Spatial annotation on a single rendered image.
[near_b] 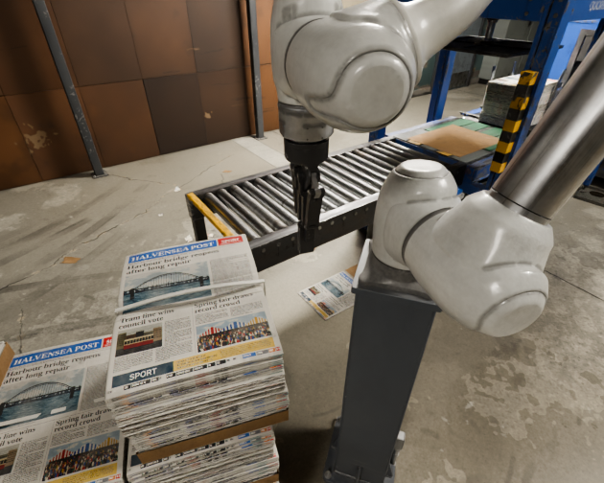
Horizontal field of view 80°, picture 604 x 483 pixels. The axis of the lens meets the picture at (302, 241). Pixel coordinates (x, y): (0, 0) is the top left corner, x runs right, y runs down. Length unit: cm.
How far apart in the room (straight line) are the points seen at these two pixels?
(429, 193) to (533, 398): 154
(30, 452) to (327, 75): 87
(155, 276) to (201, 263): 10
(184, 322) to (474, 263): 51
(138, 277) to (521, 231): 72
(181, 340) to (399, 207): 47
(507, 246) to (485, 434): 139
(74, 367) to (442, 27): 99
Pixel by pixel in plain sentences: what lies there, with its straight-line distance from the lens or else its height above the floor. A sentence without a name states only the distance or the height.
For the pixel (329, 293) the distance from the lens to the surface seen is 227.
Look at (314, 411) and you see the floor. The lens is 180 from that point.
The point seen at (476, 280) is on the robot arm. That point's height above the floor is 121.
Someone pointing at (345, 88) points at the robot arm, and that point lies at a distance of 36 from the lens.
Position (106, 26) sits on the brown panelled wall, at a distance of 418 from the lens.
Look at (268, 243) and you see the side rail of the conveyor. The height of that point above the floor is 79.
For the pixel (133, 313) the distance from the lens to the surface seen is 76.
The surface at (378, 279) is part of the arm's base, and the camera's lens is 85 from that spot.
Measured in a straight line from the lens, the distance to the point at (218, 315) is 71.
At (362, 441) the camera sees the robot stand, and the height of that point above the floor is 31.
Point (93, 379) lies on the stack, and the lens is 101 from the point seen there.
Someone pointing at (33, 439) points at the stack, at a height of 83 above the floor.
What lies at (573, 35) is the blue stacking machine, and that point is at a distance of 438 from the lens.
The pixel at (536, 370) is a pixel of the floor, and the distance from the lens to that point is 224.
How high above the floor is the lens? 157
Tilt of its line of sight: 35 degrees down
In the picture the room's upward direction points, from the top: straight up
